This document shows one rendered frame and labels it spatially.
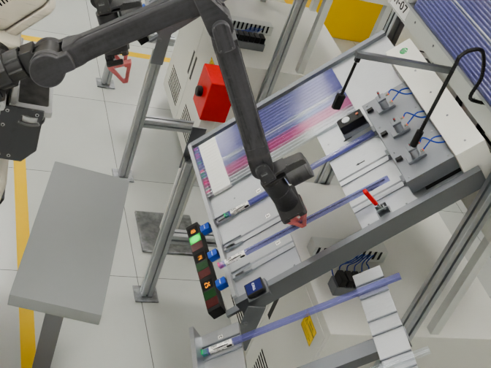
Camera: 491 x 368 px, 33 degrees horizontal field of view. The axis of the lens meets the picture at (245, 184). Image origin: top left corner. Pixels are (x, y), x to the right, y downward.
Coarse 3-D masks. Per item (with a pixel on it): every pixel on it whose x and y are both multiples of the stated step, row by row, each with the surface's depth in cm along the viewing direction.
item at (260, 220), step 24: (240, 192) 245; (216, 216) 243; (240, 216) 239; (264, 216) 234; (240, 240) 233; (288, 240) 224; (240, 264) 227; (264, 264) 223; (288, 264) 219; (240, 288) 222
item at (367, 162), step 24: (384, 48) 254; (336, 72) 258; (360, 72) 252; (384, 72) 247; (360, 96) 246; (336, 144) 238; (360, 144) 233; (336, 168) 232; (360, 168) 228; (384, 168) 224; (384, 192) 218; (408, 192) 215; (360, 216) 217
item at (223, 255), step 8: (192, 152) 264; (192, 160) 261; (200, 176) 255; (200, 184) 252; (208, 200) 248; (208, 208) 244; (208, 216) 242; (216, 232) 236; (216, 240) 234; (224, 256) 229; (232, 280) 223; (232, 288) 220; (232, 296) 218
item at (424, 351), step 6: (426, 348) 175; (408, 354) 176; (414, 354) 175; (420, 354) 175; (426, 354) 175; (390, 360) 177; (396, 360) 176; (402, 360) 176; (408, 360) 175; (378, 366) 177; (384, 366) 176; (390, 366) 176; (396, 366) 176
